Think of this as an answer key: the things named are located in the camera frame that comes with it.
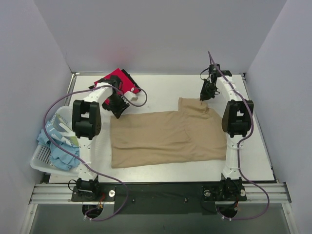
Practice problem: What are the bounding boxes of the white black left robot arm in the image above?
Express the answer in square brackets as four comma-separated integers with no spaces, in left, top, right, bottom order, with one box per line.
[72,75,129,181]

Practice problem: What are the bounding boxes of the aluminium front rail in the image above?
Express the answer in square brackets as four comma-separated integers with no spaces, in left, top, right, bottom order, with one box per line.
[30,183,292,204]

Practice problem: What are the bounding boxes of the beige t shirt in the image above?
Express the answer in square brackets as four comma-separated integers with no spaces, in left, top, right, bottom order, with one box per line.
[110,98,227,168]

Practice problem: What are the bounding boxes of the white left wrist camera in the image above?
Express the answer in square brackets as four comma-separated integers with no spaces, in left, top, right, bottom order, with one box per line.
[124,91,138,101]

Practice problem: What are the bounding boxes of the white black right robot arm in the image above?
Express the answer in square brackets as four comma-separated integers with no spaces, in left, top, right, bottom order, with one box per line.
[200,64,254,180]

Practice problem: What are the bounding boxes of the light blue t shirt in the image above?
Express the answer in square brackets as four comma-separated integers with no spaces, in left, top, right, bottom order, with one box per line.
[37,113,80,171]

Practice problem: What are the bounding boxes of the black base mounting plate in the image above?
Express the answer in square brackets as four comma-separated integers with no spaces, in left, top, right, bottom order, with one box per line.
[71,181,247,215]

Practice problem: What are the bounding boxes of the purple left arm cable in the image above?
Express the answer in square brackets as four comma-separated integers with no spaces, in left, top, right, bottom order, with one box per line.
[43,85,148,222]

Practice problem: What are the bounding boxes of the red folded t shirt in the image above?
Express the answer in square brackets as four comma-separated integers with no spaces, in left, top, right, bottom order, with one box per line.
[89,69,140,94]

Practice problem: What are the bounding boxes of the white plastic laundry basket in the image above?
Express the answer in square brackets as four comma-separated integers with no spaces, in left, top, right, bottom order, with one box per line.
[30,106,110,177]

